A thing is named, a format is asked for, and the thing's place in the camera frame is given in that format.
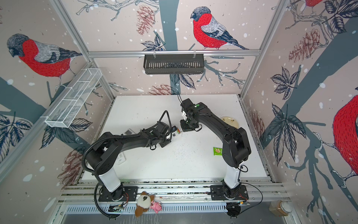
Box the white red remote control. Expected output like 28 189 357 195
171 126 181 137

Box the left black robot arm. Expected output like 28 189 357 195
82 110 172 201

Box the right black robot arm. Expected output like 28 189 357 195
180 99 251 200

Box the green snack packet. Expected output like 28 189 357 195
213 147 223 156

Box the cream ceramic plate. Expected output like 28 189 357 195
221 116 240 129

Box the brown white plush dog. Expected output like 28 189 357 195
135 191 155 217

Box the pink plush toy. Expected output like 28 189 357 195
150 202 162 214

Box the amber plastic jar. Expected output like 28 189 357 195
269 200 292 217

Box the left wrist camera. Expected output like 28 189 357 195
124 129 136 135

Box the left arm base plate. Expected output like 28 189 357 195
98 186 139 202

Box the black wire wall basket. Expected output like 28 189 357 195
143 54 205 75

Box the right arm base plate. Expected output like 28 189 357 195
209 185 249 201

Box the black right base cable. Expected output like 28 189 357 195
240 181 265 216

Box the black base cable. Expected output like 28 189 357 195
240 181 265 216
93 181 125 219

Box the black left base cable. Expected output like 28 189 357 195
93 181 125 219

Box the white wire wall basket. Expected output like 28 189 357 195
45 68 102 128

